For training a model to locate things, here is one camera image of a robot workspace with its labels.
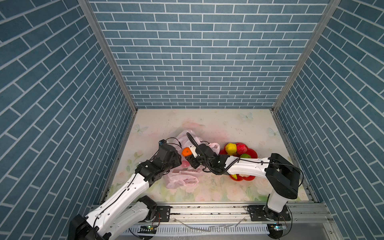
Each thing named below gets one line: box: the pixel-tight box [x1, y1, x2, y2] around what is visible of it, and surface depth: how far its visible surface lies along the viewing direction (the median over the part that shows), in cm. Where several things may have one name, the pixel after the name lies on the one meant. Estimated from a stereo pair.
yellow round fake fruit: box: [225, 143, 237, 156], surface depth 91 cm
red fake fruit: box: [236, 142, 248, 155], surface depth 92 cm
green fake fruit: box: [240, 153, 252, 159], surface depth 91 cm
